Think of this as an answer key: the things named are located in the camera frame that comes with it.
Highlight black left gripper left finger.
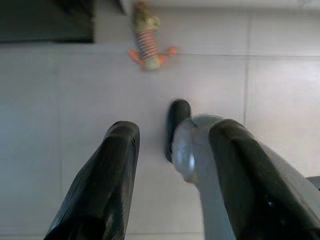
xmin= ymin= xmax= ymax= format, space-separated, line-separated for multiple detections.
xmin=43 ymin=120 xmax=141 ymax=240

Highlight dark low furniture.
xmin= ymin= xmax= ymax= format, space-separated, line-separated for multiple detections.
xmin=0 ymin=0 xmax=95 ymax=44

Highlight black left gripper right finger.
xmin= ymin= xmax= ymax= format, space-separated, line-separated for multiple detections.
xmin=208 ymin=118 xmax=320 ymax=240

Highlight black robot left foot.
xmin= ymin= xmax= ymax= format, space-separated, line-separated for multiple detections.
xmin=164 ymin=99 xmax=192 ymax=163

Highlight striped plush toy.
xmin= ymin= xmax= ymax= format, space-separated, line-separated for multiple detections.
xmin=127 ymin=1 xmax=181 ymax=72

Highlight silver robot left leg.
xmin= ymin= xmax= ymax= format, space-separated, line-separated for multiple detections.
xmin=173 ymin=113 xmax=307 ymax=240

